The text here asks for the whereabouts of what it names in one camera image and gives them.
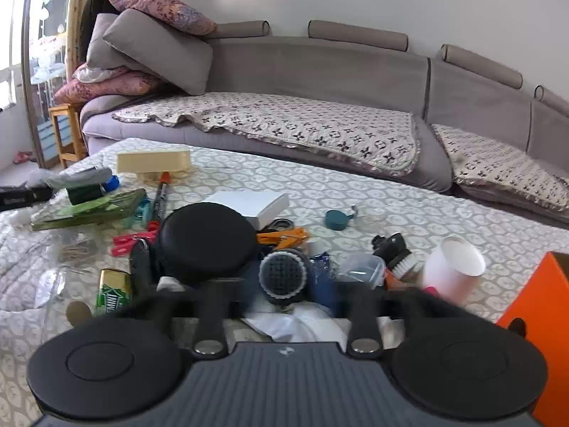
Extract desktop with patterned cloth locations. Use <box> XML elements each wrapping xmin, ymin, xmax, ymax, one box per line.
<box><xmin>0</xmin><ymin>138</ymin><xmax>569</xmax><ymax>427</ymax></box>

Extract teal tape measure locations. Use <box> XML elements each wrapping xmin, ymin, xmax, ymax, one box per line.
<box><xmin>324</xmin><ymin>205</ymin><xmax>361</xmax><ymax>232</ymax></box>

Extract grey sofa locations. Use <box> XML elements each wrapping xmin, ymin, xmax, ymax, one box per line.
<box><xmin>80</xmin><ymin>20</ymin><xmax>569</xmax><ymax>232</ymax></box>

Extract round black brush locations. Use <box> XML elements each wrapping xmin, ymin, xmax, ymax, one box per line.
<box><xmin>259</xmin><ymin>249</ymin><xmax>309</xmax><ymax>305</ymax></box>

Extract clear plastic container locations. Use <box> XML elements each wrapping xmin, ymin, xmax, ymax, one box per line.
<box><xmin>331</xmin><ymin>253</ymin><xmax>385</xmax><ymax>288</ymax></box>

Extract black brush white bristles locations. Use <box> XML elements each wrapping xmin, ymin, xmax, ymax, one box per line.
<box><xmin>371</xmin><ymin>232</ymin><xmax>425</xmax><ymax>283</ymax></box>

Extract slim black comb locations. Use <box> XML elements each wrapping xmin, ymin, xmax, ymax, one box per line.
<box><xmin>129</xmin><ymin>238</ymin><xmax>154</xmax><ymax>294</ymax></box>

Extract green gum bottle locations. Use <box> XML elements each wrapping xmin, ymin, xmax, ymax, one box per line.
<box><xmin>95</xmin><ymin>268</ymin><xmax>134</xmax><ymax>316</ymax></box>

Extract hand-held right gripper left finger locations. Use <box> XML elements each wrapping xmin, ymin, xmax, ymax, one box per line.
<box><xmin>120</xmin><ymin>276</ymin><xmax>263</xmax><ymax>359</ymax></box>

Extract small grey cushion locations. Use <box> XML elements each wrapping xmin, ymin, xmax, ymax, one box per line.
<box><xmin>86</xmin><ymin>13</ymin><xmax>134</xmax><ymax>72</ymax></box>

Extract white cloth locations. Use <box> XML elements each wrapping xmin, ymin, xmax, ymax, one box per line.
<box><xmin>242</xmin><ymin>305</ymin><xmax>352</xmax><ymax>352</ymax></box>

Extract dark green spool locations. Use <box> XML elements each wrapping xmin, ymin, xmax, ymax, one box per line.
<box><xmin>66</xmin><ymin>182</ymin><xmax>105</xmax><ymax>205</ymax></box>

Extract orange cardboard box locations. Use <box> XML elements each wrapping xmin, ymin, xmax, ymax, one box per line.
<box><xmin>495</xmin><ymin>251</ymin><xmax>569</xmax><ymax>427</ymax></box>

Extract floral curtain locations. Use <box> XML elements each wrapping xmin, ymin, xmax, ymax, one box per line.
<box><xmin>64</xmin><ymin>0</ymin><xmax>105</xmax><ymax>81</ymax></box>

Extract pile of rubber bands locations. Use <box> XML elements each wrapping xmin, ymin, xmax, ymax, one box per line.
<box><xmin>58</xmin><ymin>236</ymin><xmax>96</xmax><ymax>263</ymax></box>

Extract orange clip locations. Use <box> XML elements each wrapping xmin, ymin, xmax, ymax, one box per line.
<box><xmin>255</xmin><ymin>227</ymin><xmax>309</xmax><ymax>250</ymax></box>

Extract black pen orange cap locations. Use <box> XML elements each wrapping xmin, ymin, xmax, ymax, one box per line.
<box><xmin>149</xmin><ymin>171</ymin><xmax>172</xmax><ymax>232</ymax></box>

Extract pink floral pillow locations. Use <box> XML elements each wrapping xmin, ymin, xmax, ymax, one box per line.
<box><xmin>53</xmin><ymin>63</ymin><xmax>165</xmax><ymax>105</ymax></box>
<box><xmin>107</xmin><ymin>0</ymin><xmax>218</xmax><ymax>36</ymax></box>

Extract glass door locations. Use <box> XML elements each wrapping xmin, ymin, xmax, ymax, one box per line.
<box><xmin>20</xmin><ymin>0</ymin><xmax>74</xmax><ymax>170</ymax></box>

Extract brown round lid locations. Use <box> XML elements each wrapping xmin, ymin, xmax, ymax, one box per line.
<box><xmin>66</xmin><ymin>301</ymin><xmax>92</xmax><ymax>325</ymax></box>

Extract large grey cushion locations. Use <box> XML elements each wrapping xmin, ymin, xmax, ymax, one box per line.
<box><xmin>102</xmin><ymin>9</ymin><xmax>214</xmax><ymax>96</ymax></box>

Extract wooden stool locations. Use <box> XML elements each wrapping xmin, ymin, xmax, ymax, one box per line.
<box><xmin>48</xmin><ymin>103</ymin><xmax>87</xmax><ymax>170</ymax></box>

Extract patterned sofa cover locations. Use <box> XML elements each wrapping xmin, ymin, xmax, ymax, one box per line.
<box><xmin>111</xmin><ymin>92</ymin><xmax>421</xmax><ymax>179</ymax></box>
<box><xmin>431</xmin><ymin>123</ymin><xmax>569</xmax><ymax>225</ymax></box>

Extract green packet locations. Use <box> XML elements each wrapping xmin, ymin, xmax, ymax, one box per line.
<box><xmin>31</xmin><ymin>188</ymin><xmax>147</xmax><ymax>232</ymax></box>

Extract white paper cup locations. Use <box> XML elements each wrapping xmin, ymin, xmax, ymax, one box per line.
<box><xmin>420</xmin><ymin>236</ymin><xmax>486</xmax><ymax>303</ymax></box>

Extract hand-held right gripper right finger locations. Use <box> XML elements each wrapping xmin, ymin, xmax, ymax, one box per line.
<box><xmin>326</xmin><ymin>282</ymin><xmax>450</xmax><ymax>359</ymax></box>

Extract beige box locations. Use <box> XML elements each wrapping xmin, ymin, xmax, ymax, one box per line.
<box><xmin>116</xmin><ymin>149</ymin><xmax>192</xmax><ymax>174</ymax></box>

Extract teal plastic clip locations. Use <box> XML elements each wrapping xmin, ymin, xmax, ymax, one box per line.
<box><xmin>131</xmin><ymin>200</ymin><xmax>154</xmax><ymax>227</ymax></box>

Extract white box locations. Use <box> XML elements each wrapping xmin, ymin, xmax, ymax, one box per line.
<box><xmin>202</xmin><ymin>190</ymin><xmax>289</xmax><ymax>231</ymax></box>

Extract black round case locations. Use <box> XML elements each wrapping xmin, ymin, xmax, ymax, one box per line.
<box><xmin>158</xmin><ymin>203</ymin><xmax>259</xmax><ymax>283</ymax></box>

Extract clear plastic bag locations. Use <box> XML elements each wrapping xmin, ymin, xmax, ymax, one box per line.
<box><xmin>36</xmin><ymin>264</ymin><xmax>103</xmax><ymax>321</ymax></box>

